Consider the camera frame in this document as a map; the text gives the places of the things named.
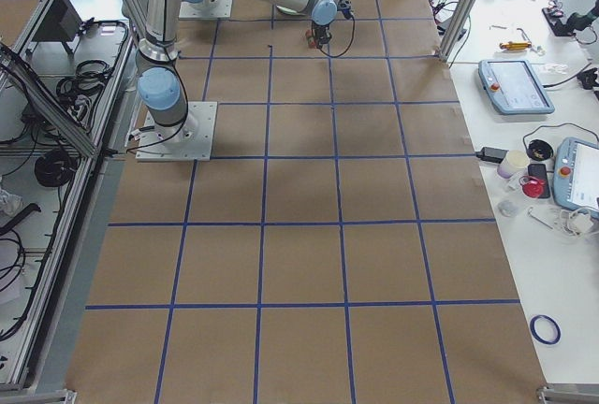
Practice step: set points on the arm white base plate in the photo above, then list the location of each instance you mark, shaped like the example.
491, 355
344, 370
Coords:
205, 9
192, 142

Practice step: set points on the blue tape roll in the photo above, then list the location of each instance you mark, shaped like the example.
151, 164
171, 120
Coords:
545, 330

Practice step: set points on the white paper cup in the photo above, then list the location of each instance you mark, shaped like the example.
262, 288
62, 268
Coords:
514, 162

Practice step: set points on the aluminium frame post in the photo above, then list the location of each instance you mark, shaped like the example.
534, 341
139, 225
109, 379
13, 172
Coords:
458, 19

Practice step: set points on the light green plate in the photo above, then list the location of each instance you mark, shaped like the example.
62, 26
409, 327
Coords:
289, 12

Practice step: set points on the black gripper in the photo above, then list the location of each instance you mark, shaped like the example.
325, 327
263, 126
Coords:
322, 30

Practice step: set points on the red round object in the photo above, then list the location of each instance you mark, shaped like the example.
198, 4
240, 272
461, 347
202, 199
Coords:
530, 186

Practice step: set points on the yellow metal tool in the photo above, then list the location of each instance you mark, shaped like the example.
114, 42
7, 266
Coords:
515, 45

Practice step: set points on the black smartphone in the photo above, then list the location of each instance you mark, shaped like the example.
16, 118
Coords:
539, 172

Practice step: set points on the blue teach pendant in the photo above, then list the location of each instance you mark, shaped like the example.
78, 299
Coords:
575, 178
513, 87

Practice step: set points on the red strawberry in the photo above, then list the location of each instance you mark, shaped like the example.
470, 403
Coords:
310, 39

